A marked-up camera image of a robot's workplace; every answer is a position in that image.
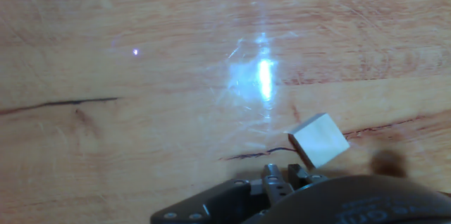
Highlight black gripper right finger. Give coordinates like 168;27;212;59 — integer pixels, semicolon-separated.
288;163;329;189

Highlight small wooden cube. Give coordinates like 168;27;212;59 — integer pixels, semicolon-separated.
284;112;351;170

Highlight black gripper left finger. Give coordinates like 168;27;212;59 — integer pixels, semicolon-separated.
150;163;295;224

